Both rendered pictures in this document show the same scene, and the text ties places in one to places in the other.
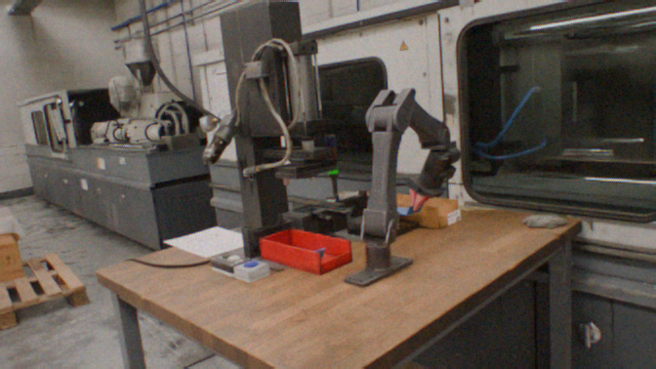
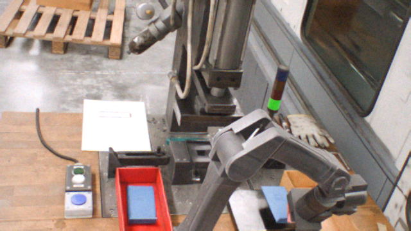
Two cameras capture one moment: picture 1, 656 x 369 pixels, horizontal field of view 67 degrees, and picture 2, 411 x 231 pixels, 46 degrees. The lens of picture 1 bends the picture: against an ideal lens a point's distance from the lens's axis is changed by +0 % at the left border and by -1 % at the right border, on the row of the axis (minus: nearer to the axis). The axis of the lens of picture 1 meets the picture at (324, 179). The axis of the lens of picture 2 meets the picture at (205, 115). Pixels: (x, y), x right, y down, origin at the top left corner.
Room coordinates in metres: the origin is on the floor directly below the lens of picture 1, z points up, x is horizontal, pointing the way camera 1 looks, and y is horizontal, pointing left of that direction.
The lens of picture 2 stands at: (0.53, -0.43, 1.81)
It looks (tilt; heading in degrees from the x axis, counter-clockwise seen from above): 31 degrees down; 25
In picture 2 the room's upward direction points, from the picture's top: 11 degrees clockwise
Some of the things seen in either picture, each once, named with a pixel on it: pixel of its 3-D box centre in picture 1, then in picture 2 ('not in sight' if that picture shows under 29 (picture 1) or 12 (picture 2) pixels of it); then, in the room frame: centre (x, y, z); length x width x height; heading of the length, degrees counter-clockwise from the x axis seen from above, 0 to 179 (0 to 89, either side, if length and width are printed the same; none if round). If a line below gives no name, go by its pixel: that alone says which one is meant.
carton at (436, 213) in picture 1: (417, 211); (316, 208); (1.63, -0.31, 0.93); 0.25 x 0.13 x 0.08; 43
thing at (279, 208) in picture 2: (397, 206); (282, 201); (1.54, -0.23, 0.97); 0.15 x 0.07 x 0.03; 42
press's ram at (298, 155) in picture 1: (289, 136); (209, 67); (1.62, 0.10, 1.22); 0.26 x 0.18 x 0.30; 43
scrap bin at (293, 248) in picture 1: (304, 250); (142, 206); (1.32, 0.07, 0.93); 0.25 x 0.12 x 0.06; 43
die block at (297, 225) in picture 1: (315, 223); (203, 163); (1.58, 0.04, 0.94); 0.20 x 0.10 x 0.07; 133
